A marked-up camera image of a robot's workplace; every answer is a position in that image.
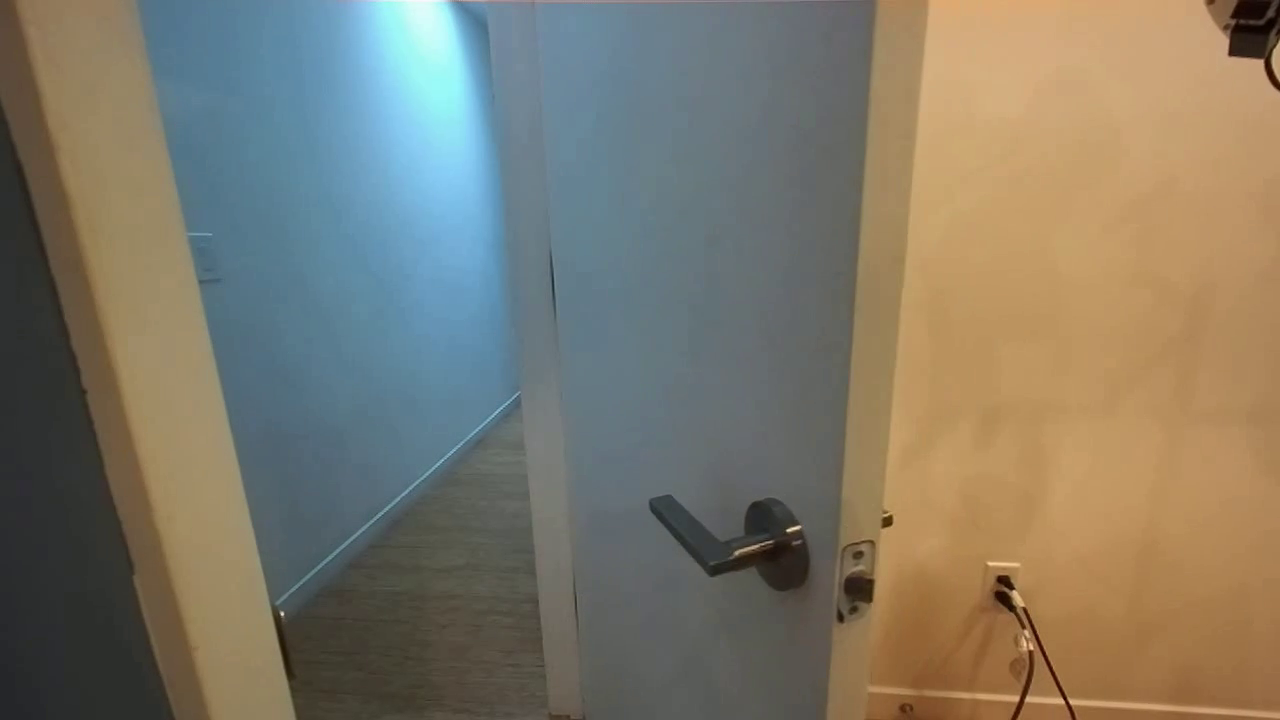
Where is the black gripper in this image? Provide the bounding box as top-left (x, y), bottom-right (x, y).
top-left (1202, 0), bottom-right (1280, 63)

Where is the white interior door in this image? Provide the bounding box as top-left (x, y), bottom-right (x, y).
top-left (526, 0), bottom-right (933, 720)

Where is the metal door latch plate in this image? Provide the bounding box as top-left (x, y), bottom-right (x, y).
top-left (833, 537), bottom-right (885, 628)

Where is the white room baseboard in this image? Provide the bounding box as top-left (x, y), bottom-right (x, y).
top-left (865, 685), bottom-right (1280, 720)

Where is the white hallway baseboard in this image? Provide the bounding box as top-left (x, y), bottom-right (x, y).
top-left (271, 388), bottom-right (525, 621)

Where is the metal strike plate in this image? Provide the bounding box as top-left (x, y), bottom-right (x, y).
top-left (271, 600), bottom-right (301, 685)

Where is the white wall power outlet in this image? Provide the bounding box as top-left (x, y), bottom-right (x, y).
top-left (984, 555), bottom-right (1029, 615)

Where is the black power plug cable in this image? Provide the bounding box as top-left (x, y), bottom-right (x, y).
top-left (986, 577), bottom-right (1082, 720)

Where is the dark lever door handle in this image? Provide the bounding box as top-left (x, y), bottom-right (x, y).
top-left (643, 493), bottom-right (815, 596)

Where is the white wall light switch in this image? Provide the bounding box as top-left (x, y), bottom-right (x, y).
top-left (183, 228), bottom-right (227, 287)

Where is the cream door frame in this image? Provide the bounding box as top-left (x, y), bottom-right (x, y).
top-left (0, 0), bottom-right (588, 720)

